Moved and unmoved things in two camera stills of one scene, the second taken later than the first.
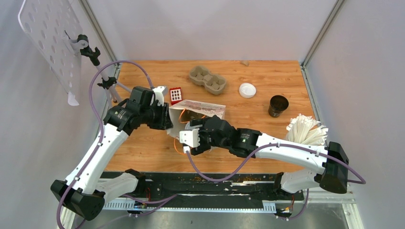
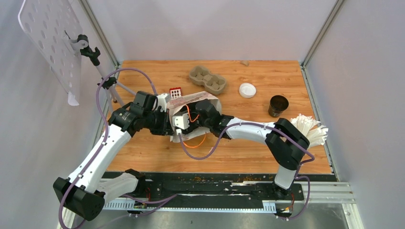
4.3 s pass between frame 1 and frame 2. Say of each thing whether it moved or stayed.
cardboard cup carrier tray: stayed
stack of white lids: stayed
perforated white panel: stayed
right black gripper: moved
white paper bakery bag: moved
